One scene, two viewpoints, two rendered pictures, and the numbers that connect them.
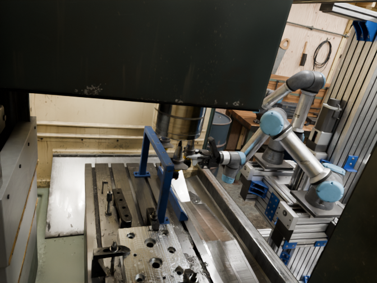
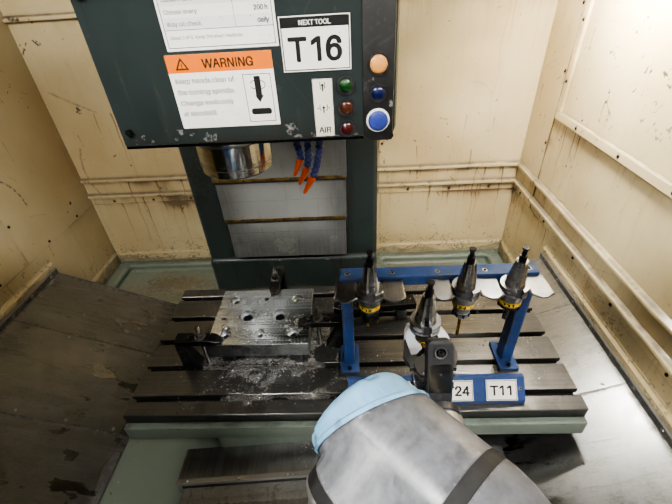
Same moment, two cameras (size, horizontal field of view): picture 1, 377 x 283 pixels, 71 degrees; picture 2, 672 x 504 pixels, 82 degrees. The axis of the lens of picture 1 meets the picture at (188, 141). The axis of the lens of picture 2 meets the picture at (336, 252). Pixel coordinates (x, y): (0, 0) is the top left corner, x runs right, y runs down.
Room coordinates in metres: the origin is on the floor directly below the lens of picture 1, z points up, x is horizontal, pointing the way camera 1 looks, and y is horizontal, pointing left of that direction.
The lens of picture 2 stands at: (1.36, -0.59, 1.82)
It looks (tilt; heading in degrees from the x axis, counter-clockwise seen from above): 36 degrees down; 118
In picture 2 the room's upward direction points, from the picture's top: 4 degrees counter-clockwise
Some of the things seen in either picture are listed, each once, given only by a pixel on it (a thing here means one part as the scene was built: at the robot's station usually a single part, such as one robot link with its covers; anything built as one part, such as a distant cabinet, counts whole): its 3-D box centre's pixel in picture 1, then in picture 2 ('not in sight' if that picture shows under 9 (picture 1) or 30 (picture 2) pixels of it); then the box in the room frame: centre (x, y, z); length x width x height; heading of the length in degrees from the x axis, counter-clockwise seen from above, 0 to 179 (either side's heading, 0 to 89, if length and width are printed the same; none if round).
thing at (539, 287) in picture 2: not in sight; (538, 287); (1.47, 0.20, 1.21); 0.07 x 0.05 x 0.01; 115
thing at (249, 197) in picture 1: (264, 192); not in sight; (1.76, -0.64, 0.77); 0.36 x 0.10 x 0.09; 109
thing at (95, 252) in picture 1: (111, 256); (277, 285); (0.72, 0.19, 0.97); 0.13 x 0.03 x 0.15; 115
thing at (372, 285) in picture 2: (178, 151); (369, 276); (1.12, 0.04, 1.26); 0.04 x 0.04 x 0.07
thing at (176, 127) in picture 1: (179, 113); (233, 139); (0.80, 0.04, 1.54); 0.16 x 0.16 x 0.12
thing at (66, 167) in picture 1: (127, 197); (479, 366); (1.39, 0.31, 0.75); 0.89 x 0.70 x 0.26; 115
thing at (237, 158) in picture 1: (234, 158); not in sight; (1.38, -0.27, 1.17); 0.11 x 0.08 x 0.09; 115
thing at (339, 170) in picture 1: (330, 176); not in sight; (1.30, -0.78, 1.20); 0.13 x 0.12 x 0.14; 157
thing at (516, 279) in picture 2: not in sight; (518, 271); (1.42, 0.17, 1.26); 0.04 x 0.04 x 0.07
